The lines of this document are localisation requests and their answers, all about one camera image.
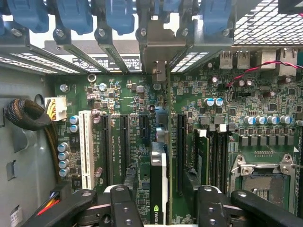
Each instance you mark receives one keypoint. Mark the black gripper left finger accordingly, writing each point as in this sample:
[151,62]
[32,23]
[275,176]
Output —
[123,208]

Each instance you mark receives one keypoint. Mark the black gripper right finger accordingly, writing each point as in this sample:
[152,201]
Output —
[210,208]

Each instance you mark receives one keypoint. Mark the black RAM slot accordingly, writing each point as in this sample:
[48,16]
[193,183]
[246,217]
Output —
[213,160]
[223,160]

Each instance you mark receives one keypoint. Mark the green RAM stick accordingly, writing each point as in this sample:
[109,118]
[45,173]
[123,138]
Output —
[202,156]

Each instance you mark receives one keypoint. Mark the long black expansion slot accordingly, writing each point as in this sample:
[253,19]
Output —
[181,153]
[124,146]
[106,151]

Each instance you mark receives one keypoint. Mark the metal CPU socket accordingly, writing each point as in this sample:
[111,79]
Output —
[262,179]

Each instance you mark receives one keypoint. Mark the white PCI expansion slot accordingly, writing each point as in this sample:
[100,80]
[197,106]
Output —
[85,151]

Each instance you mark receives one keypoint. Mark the short black expansion slot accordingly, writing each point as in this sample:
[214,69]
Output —
[144,126]

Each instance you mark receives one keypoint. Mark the metal socket locking lever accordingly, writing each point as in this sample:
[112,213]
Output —
[297,166]

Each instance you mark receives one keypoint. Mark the grey metal PC case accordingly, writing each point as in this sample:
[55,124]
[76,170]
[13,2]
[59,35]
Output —
[23,165]

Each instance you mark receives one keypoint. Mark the green motherboard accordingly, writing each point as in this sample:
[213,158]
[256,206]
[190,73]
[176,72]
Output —
[132,94]

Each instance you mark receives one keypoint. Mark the white power connector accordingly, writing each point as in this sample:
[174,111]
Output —
[59,108]

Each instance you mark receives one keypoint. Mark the black box with white label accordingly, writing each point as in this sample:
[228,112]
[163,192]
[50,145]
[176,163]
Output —
[125,62]

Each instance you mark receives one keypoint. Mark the perforated metal slot cover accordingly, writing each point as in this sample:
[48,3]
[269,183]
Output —
[189,61]
[40,63]

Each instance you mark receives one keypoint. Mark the silver USB port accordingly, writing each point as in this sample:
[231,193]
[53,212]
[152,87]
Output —
[243,60]
[226,60]

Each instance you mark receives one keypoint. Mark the silver rear port block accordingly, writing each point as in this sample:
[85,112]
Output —
[269,59]

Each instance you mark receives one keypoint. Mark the silver network port block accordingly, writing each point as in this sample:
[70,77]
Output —
[287,62]

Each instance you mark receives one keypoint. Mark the blue slot retention clip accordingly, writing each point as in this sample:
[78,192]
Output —
[119,16]
[29,14]
[216,16]
[74,16]

